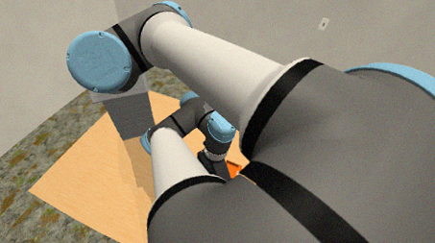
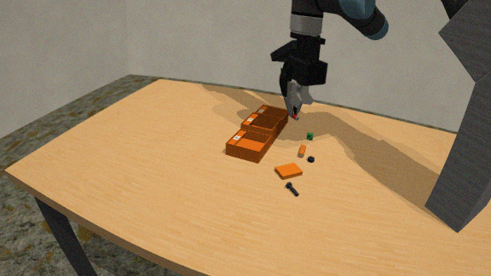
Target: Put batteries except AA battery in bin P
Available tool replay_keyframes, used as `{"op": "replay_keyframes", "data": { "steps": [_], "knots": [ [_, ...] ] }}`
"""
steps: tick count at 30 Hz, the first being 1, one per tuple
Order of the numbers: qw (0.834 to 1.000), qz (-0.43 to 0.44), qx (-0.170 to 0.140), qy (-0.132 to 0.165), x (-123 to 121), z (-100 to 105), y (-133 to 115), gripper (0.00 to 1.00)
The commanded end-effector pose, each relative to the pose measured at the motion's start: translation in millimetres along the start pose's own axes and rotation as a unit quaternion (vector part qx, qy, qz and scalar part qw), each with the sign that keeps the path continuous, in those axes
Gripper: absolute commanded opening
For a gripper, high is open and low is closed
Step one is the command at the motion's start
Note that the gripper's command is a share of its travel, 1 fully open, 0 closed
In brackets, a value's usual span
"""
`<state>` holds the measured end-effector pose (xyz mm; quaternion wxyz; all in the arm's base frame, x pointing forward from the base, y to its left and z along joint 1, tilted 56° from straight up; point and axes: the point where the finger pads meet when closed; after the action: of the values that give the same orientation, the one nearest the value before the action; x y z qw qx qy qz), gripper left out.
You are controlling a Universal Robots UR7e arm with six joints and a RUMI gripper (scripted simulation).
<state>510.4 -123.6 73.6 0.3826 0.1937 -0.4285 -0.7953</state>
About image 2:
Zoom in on orange flat square pad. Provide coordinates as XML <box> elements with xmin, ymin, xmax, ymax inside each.
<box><xmin>274</xmin><ymin>163</ymin><xmax>303</xmax><ymax>180</ymax></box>

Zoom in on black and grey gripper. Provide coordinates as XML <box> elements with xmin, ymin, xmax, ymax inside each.
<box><xmin>280</xmin><ymin>32</ymin><xmax>328</xmax><ymax>118</ymax></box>

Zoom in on black bolt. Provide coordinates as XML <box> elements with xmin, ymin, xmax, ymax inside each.
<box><xmin>286</xmin><ymin>182</ymin><xmax>298</xmax><ymax>196</ymax></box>

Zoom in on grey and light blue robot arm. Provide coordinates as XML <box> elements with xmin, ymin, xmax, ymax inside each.
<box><xmin>270</xmin><ymin>0</ymin><xmax>469</xmax><ymax>62</ymax></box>

